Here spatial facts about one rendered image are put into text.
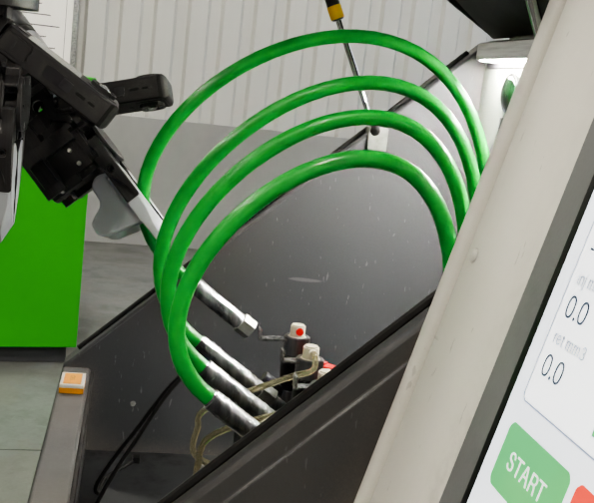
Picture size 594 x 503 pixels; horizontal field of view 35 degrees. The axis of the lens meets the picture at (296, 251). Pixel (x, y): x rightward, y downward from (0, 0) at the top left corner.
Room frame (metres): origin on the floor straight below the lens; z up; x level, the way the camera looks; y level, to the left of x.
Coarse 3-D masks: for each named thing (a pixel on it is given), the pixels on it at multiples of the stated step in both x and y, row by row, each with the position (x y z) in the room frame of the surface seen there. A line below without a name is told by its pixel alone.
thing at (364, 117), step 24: (312, 120) 0.81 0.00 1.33; (336, 120) 0.81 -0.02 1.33; (360, 120) 0.82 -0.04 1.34; (384, 120) 0.82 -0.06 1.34; (408, 120) 0.83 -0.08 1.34; (264, 144) 0.81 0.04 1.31; (288, 144) 0.81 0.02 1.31; (432, 144) 0.83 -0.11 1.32; (240, 168) 0.80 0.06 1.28; (456, 168) 0.84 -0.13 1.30; (216, 192) 0.80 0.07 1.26; (456, 192) 0.83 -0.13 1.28; (192, 216) 0.79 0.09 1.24; (456, 216) 0.84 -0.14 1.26; (192, 240) 0.80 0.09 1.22; (168, 264) 0.79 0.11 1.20; (168, 288) 0.79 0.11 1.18; (168, 312) 0.79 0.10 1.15; (192, 360) 0.79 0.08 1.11; (216, 384) 0.80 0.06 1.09; (240, 384) 0.81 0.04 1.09; (264, 408) 0.81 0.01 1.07
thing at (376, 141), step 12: (324, 0) 1.30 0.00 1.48; (336, 0) 1.30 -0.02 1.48; (336, 12) 1.30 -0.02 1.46; (336, 24) 1.30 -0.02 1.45; (348, 48) 1.30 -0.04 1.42; (348, 60) 1.31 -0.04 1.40; (360, 96) 1.31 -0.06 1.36; (372, 132) 1.30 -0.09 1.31; (384, 132) 1.31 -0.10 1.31; (372, 144) 1.31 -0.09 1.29; (384, 144) 1.31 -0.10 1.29
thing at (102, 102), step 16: (16, 32) 0.79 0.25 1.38; (0, 48) 0.79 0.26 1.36; (16, 48) 0.79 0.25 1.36; (32, 48) 0.80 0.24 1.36; (48, 48) 0.83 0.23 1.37; (32, 64) 0.80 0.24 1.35; (48, 64) 0.80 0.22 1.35; (64, 64) 0.81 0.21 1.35; (48, 80) 0.80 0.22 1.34; (64, 80) 0.80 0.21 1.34; (80, 80) 0.80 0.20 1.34; (64, 96) 0.80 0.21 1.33; (80, 96) 0.81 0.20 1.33; (96, 96) 0.81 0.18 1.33; (112, 96) 0.82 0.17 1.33; (80, 112) 0.81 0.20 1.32; (96, 112) 0.81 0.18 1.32; (112, 112) 0.81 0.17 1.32
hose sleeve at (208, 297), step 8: (200, 280) 0.96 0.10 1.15; (200, 288) 0.95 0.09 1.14; (208, 288) 0.96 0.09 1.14; (200, 296) 0.95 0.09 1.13; (208, 296) 0.95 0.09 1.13; (216, 296) 0.96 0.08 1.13; (208, 304) 0.96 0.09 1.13; (216, 304) 0.96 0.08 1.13; (224, 304) 0.96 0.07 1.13; (232, 304) 0.97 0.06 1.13; (216, 312) 0.96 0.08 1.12; (224, 312) 0.96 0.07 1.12; (232, 312) 0.96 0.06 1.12; (240, 312) 0.97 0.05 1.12; (232, 320) 0.96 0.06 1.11; (240, 320) 0.96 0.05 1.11
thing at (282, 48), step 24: (264, 48) 0.97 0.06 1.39; (288, 48) 0.97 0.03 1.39; (408, 48) 0.99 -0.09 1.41; (240, 72) 0.96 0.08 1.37; (432, 72) 1.00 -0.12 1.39; (192, 96) 0.95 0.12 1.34; (456, 96) 1.00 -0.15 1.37; (168, 120) 0.95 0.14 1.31; (480, 144) 1.01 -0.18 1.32; (144, 168) 0.94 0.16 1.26; (480, 168) 1.01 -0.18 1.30; (144, 192) 0.94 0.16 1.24
